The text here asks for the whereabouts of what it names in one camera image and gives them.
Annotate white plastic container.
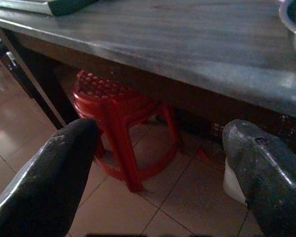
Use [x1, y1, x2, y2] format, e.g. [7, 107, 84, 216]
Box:
[222, 157, 249, 205]

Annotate grey metal table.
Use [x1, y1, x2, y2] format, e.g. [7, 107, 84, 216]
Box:
[0, 0, 296, 156]

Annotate red plastic stool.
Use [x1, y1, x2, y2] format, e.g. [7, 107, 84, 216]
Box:
[72, 70, 181, 193]

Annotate stainless steel bowl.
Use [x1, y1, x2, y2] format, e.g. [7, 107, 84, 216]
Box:
[278, 0, 296, 63]

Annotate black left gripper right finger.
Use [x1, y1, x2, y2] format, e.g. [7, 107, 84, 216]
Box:
[222, 119, 296, 237]

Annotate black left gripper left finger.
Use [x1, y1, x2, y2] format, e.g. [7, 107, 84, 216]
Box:
[0, 118, 100, 237]

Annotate dark wooden table leg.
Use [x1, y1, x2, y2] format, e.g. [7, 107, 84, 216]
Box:
[0, 26, 76, 130]

